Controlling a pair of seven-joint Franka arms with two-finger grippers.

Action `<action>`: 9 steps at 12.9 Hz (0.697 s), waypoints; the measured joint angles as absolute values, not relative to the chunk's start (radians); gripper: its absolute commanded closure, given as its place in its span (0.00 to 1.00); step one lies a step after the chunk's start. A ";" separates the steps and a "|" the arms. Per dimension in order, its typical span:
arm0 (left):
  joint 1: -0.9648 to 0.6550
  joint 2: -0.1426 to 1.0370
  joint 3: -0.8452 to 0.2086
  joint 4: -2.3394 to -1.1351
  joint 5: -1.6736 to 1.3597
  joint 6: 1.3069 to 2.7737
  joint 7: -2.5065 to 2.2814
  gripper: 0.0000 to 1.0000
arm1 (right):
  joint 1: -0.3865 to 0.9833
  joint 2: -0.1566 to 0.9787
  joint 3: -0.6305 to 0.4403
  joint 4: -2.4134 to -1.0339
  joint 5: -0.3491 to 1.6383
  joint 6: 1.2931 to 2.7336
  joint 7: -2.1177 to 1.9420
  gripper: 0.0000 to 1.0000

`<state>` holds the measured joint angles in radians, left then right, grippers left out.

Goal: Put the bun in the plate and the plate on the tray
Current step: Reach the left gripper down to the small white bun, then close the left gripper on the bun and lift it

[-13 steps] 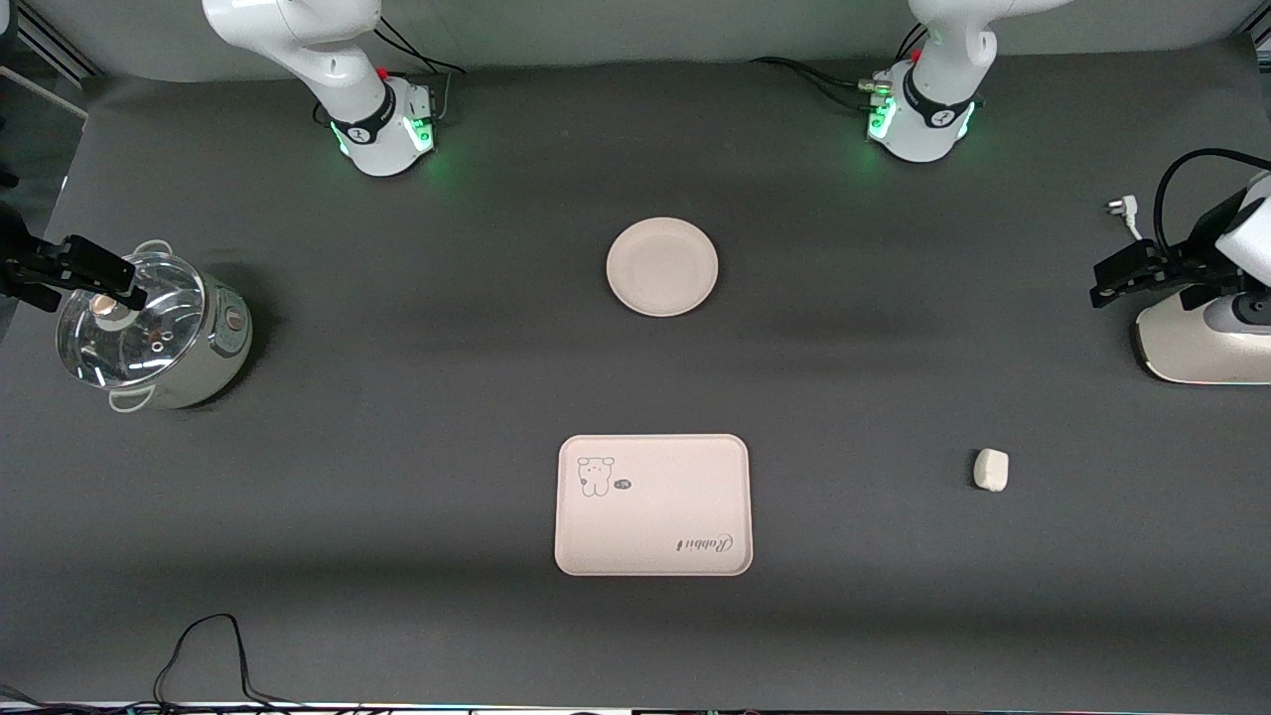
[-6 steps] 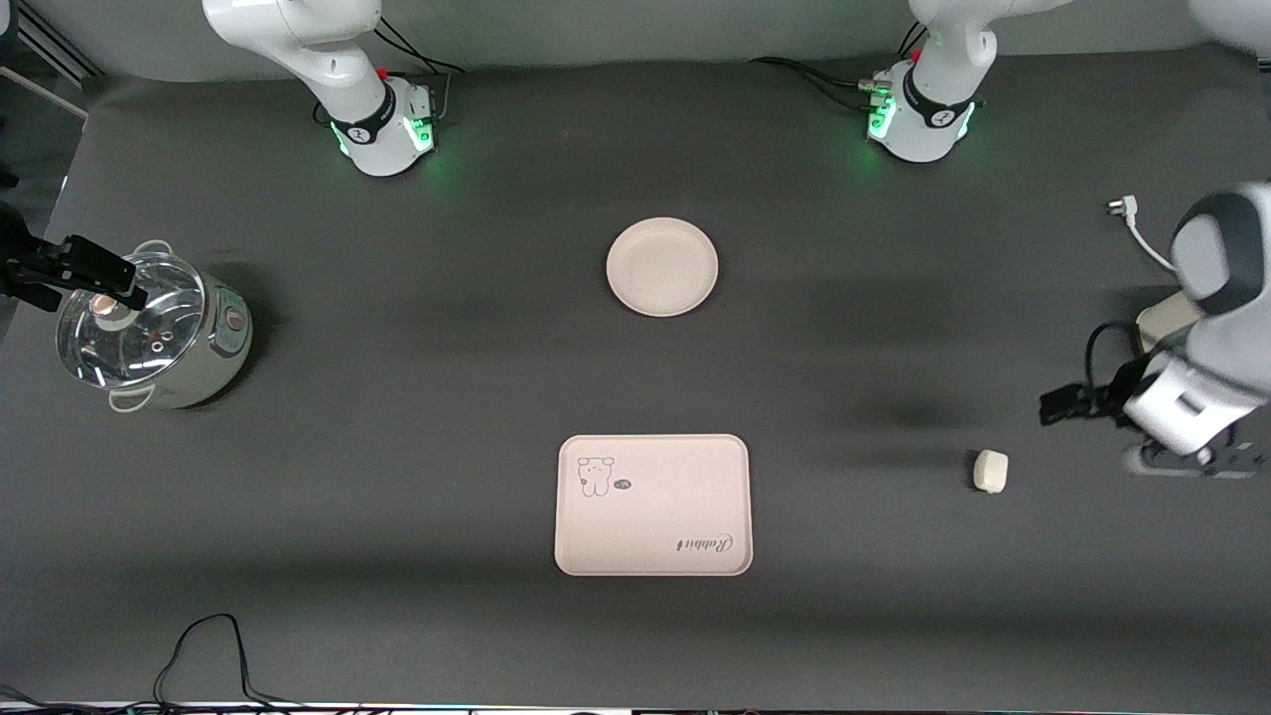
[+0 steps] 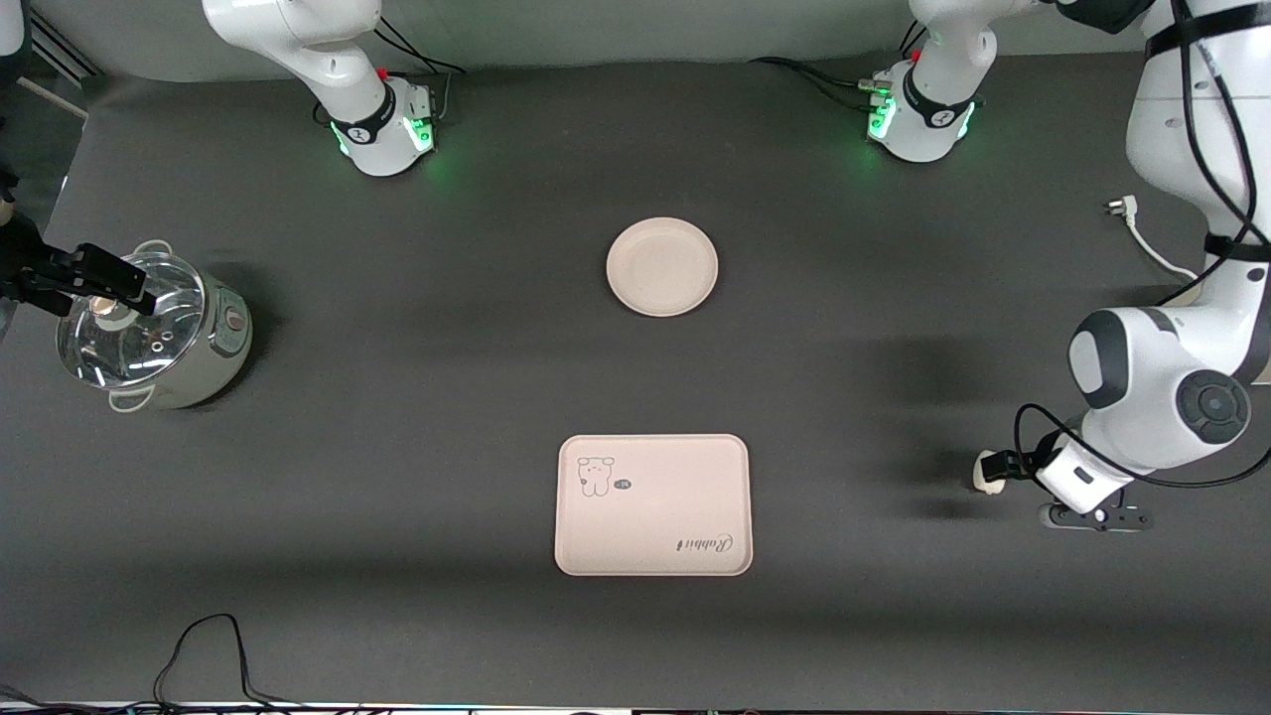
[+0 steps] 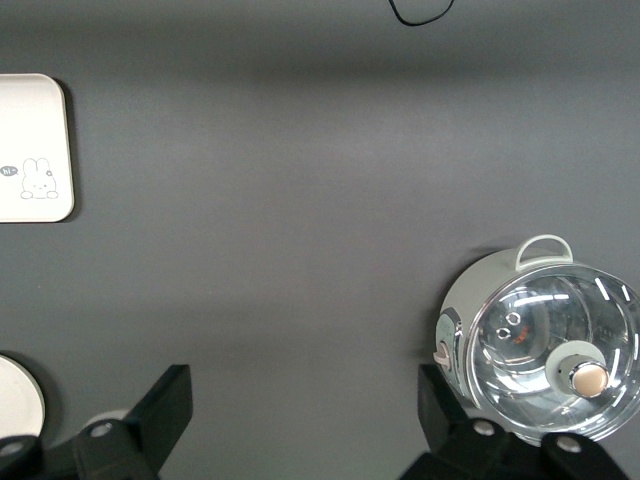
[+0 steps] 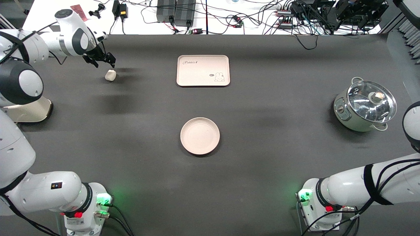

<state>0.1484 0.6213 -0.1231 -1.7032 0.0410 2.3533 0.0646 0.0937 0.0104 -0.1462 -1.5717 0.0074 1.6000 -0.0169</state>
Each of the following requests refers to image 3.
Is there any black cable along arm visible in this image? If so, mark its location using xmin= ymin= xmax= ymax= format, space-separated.
xmin=1013 ymin=0 xmax=1271 ymax=490

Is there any steel electric cooking pot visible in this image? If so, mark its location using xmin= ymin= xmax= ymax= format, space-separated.
xmin=55 ymin=238 xmax=254 ymax=413

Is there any aluminium frame rail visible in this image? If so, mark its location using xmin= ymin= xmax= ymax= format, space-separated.
xmin=28 ymin=15 xmax=100 ymax=80

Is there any white power cable with plug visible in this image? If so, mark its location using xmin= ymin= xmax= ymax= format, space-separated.
xmin=1105 ymin=195 xmax=1202 ymax=284

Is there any glass pot lid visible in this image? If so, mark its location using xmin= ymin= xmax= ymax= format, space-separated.
xmin=55 ymin=250 xmax=208 ymax=390

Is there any black arm base cable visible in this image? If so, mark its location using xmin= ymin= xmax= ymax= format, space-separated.
xmin=372 ymin=15 xmax=468 ymax=125
xmin=750 ymin=20 xmax=929 ymax=115

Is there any beige rectangular printed tray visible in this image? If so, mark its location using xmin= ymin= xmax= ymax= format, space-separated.
xmin=554 ymin=434 xmax=754 ymax=577

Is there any round beige plate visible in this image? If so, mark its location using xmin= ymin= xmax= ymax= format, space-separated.
xmin=606 ymin=216 xmax=719 ymax=319

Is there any black cable loop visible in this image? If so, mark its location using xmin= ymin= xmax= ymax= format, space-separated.
xmin=0 ymin=613 xmax=368 ymax=714

